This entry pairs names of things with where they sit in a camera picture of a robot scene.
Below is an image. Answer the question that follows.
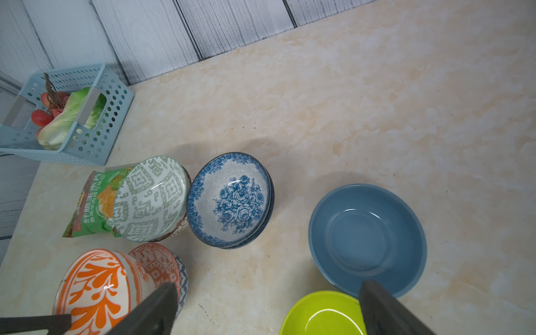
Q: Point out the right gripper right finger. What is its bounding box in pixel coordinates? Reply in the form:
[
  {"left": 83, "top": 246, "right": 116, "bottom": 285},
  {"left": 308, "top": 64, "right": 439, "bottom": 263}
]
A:
[{"left": 358, "top": 280, "right": 435, "bottom": 335}]

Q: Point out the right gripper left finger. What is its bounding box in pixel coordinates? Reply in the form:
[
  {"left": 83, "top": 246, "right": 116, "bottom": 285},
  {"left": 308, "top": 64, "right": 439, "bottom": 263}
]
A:
[{"left": 107, "top": 283, "right": 178, "bottom": 335}]

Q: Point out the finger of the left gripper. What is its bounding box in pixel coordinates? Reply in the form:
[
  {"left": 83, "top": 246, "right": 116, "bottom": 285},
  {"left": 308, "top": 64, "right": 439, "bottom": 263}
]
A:
[{"left": 0, "top": 314, "right": 71, "bottom": 335}]

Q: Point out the red diamond pattern bowl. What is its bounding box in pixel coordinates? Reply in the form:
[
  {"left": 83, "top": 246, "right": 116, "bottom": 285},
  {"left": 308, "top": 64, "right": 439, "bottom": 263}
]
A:
[{"left": 128, "top": 243, "right": 188, "bottom": 319}]

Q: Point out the lime green bowl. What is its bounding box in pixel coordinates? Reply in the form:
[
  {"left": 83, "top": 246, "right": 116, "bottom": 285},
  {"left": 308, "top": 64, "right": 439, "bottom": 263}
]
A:
[{"left": 279, "top": 290, "right": 367, "bottom": 335}]

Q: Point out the orange floral bowl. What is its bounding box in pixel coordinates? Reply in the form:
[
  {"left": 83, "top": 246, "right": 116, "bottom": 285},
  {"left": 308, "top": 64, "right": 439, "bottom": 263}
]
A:
[{"left": 53, "top": 248, "right": 156, "bottom": 334}]

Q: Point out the plain blue shallow bowl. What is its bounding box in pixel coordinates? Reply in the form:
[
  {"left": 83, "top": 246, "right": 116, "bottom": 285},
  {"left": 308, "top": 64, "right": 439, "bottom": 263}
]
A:
[{"left": 308, "top": 184, "right": 427, "bottom": 298}]

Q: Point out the brown lattice pattern bowl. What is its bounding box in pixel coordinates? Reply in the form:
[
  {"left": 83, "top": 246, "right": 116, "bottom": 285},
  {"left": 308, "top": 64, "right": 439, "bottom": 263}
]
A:
[{"left": 151, "top": 166, "right": 192, "bottom": 242}]

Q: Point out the green geometric pattern bowl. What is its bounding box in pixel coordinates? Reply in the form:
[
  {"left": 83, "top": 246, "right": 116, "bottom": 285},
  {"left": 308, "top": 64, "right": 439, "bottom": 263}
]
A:
[{"left": 109, "top": 156, "right": 186, "bottom": 243}]

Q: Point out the blue floral bowl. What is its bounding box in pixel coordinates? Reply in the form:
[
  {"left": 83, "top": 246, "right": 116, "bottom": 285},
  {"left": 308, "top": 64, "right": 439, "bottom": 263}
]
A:
[
  {"left": 187, "top": 152, "right": 271, "bottom": 249},
  {"left": 224, "top": 173, "right": 275, "bottom": 250}
]

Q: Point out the green snack chip bag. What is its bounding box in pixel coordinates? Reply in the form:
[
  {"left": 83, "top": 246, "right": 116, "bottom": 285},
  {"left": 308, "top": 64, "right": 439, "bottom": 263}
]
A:
[{"left": 63, "top": 167, "right": 133, "bottom": 238}]

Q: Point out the green lettuce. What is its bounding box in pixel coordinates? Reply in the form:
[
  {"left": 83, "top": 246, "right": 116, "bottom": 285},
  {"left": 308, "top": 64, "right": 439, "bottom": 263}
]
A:
[{"left": 36, "top": 87, "right": 107, "bottom": 150}]

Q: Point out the light blue plastic basket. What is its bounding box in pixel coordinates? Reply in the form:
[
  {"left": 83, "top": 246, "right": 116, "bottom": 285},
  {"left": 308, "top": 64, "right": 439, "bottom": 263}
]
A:
[{"left": 1, "top": 63, "right": 134, "bottom": 166}]

